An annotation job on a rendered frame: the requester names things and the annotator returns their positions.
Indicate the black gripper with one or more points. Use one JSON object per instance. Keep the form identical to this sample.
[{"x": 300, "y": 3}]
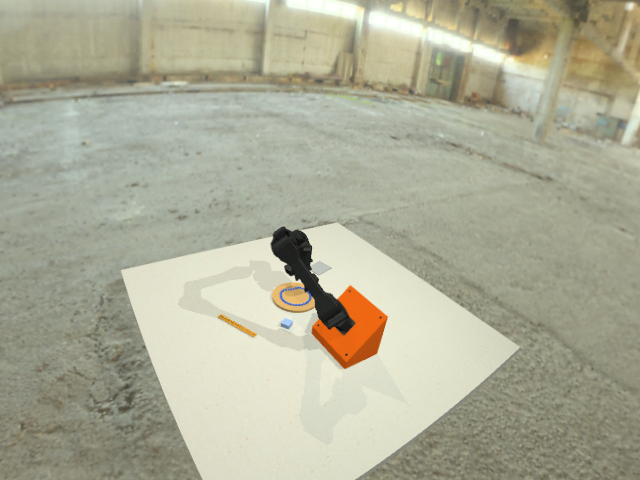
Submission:
[{"x": 307, "y": 263}]

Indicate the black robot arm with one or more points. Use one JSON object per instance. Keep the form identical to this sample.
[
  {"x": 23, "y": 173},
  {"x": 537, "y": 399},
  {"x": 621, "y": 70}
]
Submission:
[{"x": 293, "y": 246}]

